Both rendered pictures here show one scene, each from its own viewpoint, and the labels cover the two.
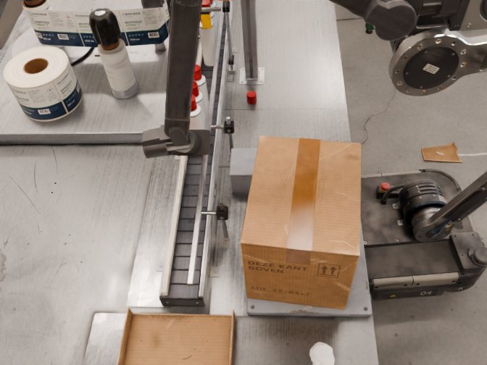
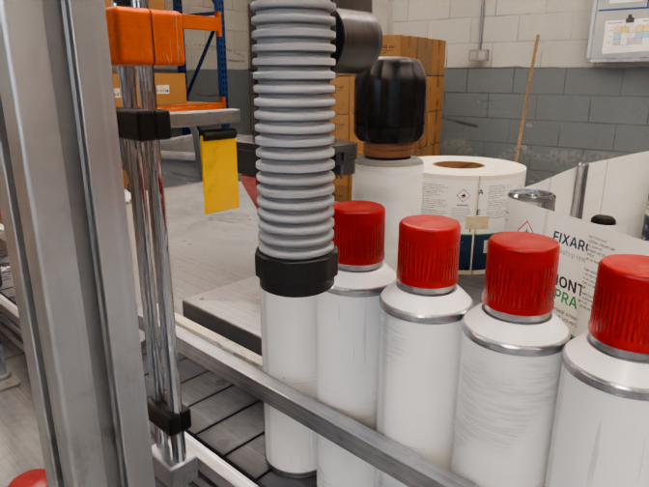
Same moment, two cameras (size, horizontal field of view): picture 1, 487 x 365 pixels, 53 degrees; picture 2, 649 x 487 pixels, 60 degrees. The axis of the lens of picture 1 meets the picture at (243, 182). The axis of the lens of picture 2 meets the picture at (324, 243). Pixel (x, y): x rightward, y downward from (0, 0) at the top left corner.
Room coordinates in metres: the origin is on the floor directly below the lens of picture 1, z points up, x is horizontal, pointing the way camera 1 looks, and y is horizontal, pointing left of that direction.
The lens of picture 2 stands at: (1.62, -0.21, 1.16)
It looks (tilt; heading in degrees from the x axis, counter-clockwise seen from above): 17 degrees down; 127
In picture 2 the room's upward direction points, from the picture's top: straight up
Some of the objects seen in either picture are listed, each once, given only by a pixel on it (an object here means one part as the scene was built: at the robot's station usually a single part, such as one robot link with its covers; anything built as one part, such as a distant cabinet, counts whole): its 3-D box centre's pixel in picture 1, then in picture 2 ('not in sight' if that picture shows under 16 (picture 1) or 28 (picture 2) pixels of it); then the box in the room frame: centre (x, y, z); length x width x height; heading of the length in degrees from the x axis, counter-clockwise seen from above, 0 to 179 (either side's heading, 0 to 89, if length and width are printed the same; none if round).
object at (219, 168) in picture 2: (206, 20); (219, 170); (1.32, 0.07, 1.09); 0.03 x 0.01 x 0.06; 83
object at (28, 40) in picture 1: (53, 44); not in sight; (1.57, 0.66, 0.89); 0.31 x 0.31 x 0.01
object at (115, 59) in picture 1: (114, 53); (386, 187); (1.29, 0.37, 1.03); 0.09 x 0.09 x 0.30
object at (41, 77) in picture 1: (44, 83); (455, 210); (1.27, 0.62, 0.95); 0.20 x 0.20 x 0.14
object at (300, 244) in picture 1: (302, 222); not in sight; (0.63, -0.13, 0.99); 0.30 x 0.24 x 0.27; 167
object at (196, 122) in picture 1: (194, 124); not in sight; (0.99, 0.12, 0.98); 0.05 x 0.05 x 0.20
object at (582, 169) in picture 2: not in sight; (572, 245); (1.48, 0.45, 0.97); 0.02 x 0.02 x 0.19
